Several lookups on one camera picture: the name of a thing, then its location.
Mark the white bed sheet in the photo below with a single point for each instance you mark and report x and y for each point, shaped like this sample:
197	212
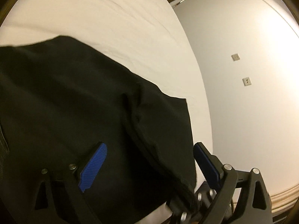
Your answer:
105	16

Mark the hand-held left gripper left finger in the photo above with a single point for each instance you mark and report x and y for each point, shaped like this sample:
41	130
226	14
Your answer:
93	168

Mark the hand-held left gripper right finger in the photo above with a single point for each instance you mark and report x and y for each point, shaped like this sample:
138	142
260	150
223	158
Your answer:
206	165

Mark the beige wall socket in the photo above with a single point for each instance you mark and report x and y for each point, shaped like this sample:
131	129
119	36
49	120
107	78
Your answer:
247	81
235	57

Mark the black pants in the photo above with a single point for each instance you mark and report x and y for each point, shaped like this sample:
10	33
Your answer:
70	98

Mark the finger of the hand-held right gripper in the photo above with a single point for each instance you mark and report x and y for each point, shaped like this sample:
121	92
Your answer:
205	194
183	215

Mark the wooden baseboard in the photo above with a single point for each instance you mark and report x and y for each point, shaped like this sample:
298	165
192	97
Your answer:
285	198

